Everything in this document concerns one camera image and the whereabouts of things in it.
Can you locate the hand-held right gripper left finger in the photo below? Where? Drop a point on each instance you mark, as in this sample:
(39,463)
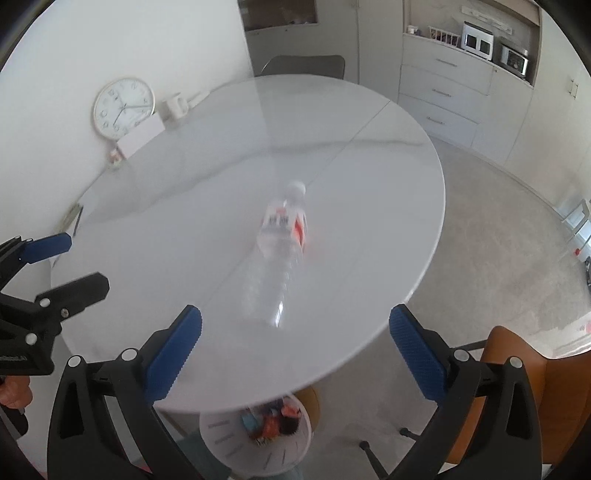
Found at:
(178,350)

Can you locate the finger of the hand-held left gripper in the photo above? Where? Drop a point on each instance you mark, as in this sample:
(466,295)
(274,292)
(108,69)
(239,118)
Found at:
(83,290)
(46,245)

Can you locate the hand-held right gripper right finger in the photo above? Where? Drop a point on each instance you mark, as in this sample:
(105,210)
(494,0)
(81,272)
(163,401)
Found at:
(415,355)

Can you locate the white round bin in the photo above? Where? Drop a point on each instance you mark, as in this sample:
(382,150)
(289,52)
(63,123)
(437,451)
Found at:
(221,443)

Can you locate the clear plastic bottle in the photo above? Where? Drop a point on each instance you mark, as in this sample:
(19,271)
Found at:
(277,258)

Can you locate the person's left hand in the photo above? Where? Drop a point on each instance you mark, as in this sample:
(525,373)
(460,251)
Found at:
(14,392)

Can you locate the orange chair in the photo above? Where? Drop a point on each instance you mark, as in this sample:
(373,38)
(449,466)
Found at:
(505,340)

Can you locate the small pink ornament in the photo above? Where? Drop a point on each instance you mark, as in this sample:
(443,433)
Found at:
(115,159)

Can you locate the white box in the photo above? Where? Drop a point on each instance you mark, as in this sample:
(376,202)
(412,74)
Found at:
(138,137)

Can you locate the white mug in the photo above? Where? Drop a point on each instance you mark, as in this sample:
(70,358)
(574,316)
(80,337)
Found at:
(175,106)

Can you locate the white stool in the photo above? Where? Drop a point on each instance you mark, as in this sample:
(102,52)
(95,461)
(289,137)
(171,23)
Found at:
(577,217)

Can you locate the white power strip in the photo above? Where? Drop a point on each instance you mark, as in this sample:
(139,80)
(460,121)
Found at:
(198,97)

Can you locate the light grey drawer cabinet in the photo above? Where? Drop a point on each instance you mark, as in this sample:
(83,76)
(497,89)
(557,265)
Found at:
(438,92)

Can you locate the grey chair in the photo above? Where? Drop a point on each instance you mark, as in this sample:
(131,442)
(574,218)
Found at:
(300,64)

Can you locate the silver countertop appliance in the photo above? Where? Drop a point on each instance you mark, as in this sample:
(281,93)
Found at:
(512,57)

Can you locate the white countertop appliance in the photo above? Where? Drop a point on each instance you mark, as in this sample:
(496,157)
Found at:
(478,44)

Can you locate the dish rack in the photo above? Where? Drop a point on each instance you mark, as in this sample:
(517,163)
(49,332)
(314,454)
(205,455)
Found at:
(443,37)

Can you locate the small cup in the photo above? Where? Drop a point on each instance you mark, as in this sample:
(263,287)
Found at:
(411,30)

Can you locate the white round wall clock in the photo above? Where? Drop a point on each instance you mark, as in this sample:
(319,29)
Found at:
(120,101)

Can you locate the wall switch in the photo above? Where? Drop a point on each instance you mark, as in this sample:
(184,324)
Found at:
(574,88)

